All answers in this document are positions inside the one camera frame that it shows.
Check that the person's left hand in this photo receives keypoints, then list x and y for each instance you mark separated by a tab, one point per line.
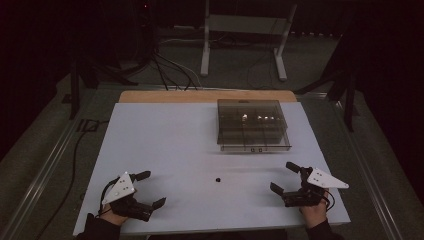
113	219

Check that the white table cover sheet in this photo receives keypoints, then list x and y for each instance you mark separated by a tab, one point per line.
173	146

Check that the white metal stand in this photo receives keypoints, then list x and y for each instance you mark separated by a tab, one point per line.
246	24

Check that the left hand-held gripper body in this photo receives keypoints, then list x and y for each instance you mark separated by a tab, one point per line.
120	191

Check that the person's right hand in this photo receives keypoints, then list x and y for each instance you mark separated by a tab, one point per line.
315	215

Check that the dark floor socket plate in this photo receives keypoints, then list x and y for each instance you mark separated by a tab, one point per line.
87	125

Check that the smoked clear compartment box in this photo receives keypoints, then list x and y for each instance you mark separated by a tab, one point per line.
250	133

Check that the metal floor rail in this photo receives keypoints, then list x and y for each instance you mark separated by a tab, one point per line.
43	173
370	186

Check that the black floor stand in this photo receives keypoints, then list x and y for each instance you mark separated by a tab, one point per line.
348	100
74	90

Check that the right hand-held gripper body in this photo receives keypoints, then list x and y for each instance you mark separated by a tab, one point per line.
308	196

